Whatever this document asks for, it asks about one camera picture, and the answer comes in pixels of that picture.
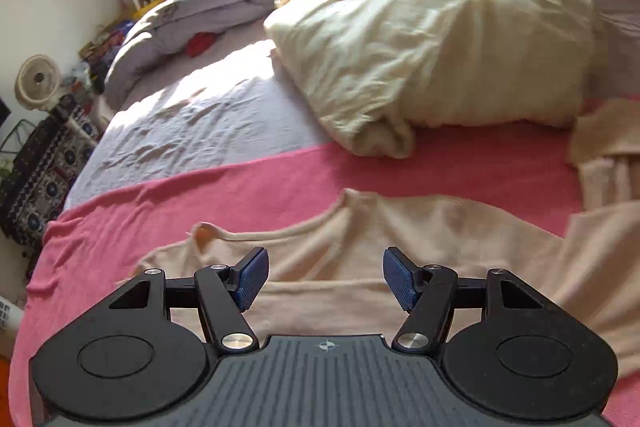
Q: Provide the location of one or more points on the dark patterned cloth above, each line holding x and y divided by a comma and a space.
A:
45, 177

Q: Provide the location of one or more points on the khaki jacket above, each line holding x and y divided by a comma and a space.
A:
425, 57

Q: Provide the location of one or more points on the beige pants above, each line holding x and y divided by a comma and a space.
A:
610, 142

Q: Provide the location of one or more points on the white fan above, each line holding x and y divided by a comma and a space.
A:
37, 79

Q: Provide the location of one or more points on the white ribbed appliance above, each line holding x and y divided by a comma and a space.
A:
9, 322

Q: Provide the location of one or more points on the lilac folded duvet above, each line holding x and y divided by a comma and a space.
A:
200, 7

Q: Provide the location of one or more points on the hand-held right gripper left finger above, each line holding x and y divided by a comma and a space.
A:
252, 277

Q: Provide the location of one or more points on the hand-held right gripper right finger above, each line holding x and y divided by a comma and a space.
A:
399, 277

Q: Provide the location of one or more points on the pile of colourful toys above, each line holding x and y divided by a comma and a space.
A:
112, 39

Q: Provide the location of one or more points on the beige long-sleeve shirt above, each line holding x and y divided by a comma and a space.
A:
450, 247

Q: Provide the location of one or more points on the red cloth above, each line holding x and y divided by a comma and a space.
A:
202, 43

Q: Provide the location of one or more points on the pink towel blanket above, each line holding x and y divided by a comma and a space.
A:
450, 167

